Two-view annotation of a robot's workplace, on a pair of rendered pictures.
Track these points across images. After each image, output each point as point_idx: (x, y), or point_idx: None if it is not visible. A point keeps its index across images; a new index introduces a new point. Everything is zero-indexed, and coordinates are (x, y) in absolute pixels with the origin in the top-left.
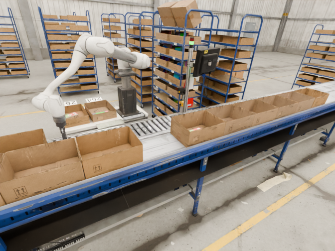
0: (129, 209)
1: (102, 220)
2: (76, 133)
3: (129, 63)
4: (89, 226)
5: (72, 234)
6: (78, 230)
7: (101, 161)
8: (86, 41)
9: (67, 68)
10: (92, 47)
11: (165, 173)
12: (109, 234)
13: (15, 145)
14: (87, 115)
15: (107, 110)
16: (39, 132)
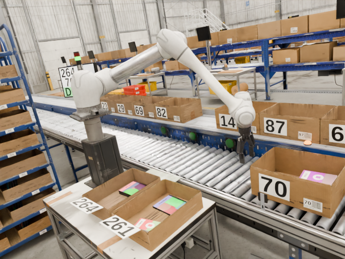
0: (226, 222)
1: (254, 236)
2: (205, 189)
3: (115, 85)
4: (269, 242)
5: (288, 250)
6: (280, 248)
7: (265, 106)
8: (181, 35)
9: (206, 68)
10: (186, 41)
11: (212, 144)
12: None
13: (292, 195)
14: (161, 181)
15: (109, 198)
16: (255, 173)
